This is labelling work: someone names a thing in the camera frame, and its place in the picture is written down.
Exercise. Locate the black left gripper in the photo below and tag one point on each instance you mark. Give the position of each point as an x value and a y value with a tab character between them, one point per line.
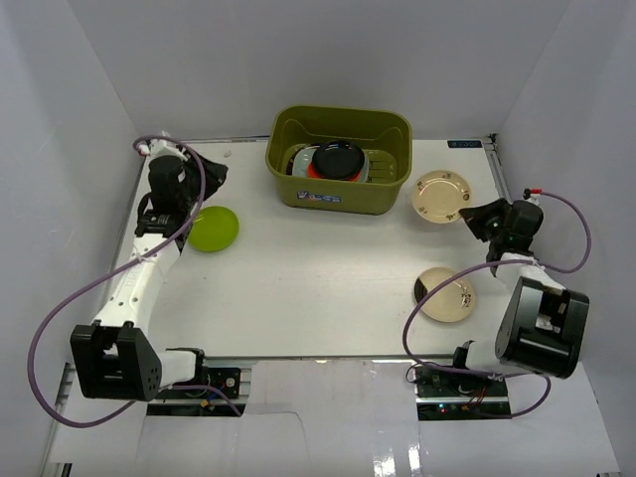
203	172

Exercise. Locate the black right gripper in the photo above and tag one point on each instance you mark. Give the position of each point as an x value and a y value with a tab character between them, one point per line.
476	217

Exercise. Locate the cream floral plate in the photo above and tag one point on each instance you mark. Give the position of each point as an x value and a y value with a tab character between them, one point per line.
439	195

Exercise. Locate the lime green plate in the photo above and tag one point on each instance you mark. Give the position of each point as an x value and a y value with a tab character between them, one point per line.
214	229

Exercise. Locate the pale green rectangular dish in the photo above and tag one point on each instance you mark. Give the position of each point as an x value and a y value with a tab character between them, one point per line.
298	166

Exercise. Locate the cream plate with black mark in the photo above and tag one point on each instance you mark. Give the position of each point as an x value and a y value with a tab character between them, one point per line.
453	303

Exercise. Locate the orange plate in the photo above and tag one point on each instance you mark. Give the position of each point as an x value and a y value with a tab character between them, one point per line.
347	171

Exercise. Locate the small black plate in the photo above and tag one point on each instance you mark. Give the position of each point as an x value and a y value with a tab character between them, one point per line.
339	150

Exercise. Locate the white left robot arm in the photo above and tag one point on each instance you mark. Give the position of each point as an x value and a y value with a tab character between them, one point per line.
113	355

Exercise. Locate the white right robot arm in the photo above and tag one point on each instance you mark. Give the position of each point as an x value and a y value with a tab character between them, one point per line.
543	325

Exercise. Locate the olive green plastic bin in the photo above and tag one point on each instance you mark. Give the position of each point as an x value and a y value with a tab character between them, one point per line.
384	136

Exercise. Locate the right corner label sticker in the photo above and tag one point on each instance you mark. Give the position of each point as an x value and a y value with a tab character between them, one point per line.
464	144

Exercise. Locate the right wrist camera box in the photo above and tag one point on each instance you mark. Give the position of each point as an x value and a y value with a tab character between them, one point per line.
532	195

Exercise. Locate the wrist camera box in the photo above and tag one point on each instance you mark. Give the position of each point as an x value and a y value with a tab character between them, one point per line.
532	195
152	147

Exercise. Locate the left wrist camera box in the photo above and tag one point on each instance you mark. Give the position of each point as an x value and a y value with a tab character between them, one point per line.
152	147

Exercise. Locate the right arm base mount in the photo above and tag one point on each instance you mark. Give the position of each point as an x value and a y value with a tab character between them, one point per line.
442	396

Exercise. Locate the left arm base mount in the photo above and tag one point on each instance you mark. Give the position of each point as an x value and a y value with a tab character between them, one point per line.
215	392

